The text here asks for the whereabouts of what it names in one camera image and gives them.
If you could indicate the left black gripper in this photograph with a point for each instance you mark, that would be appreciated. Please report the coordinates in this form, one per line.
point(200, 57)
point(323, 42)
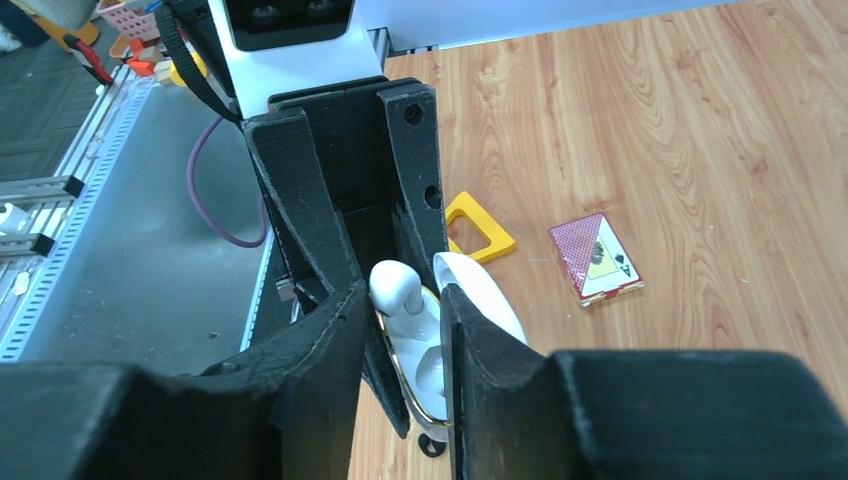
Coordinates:
point(351, 176)

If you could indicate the yellow triangular plastic piece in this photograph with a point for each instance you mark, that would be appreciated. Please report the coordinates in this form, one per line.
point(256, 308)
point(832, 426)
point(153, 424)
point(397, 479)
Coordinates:
point(500, 242)

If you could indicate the white earbud charging case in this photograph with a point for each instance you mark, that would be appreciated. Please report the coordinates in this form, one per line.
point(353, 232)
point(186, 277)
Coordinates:
point(419, 345)

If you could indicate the pink snack packet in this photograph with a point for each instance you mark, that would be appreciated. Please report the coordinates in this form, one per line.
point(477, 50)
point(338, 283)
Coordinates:
point(594, 258)

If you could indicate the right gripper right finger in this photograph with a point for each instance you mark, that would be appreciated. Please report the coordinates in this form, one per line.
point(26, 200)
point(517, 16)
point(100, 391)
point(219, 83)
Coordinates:
point(632, 414)

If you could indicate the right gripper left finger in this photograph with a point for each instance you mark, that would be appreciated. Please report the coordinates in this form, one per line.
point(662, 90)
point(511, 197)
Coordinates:
point(283, 409)

